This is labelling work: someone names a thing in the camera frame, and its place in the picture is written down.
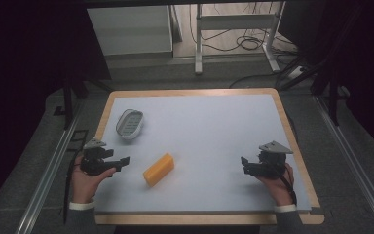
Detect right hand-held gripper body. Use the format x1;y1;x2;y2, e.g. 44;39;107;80
256;139;295;179

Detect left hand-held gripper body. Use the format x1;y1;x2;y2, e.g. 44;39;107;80
79;137;115;177

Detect white oval soap dish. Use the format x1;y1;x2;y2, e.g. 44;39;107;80
115;108;145;141

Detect orange soap bar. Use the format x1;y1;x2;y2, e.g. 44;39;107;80
142;152;176;188

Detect person's left hand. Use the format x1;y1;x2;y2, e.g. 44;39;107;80
70;155;117;205

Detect person's right hand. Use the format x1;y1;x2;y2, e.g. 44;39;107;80
255;161;296;207

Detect white table mat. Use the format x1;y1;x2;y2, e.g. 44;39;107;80
93;94;313;215

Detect black tripod stand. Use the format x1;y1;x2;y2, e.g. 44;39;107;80
277;48;352;128
53;76;111;131

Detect white power strip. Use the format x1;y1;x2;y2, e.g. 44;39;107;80
285;64;308;81

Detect white cabinet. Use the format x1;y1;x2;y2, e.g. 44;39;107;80
87;4;174;57

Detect black wrist strap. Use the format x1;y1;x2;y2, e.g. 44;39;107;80
280;164;298;207

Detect aluminium floor rail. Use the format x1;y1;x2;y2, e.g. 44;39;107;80
313;94;374;234
14;103;87;234

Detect black floor cables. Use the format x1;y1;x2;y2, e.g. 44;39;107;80
188;2;301;90

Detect white metal desk frame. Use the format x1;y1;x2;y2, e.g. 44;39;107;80
194;1;287;76

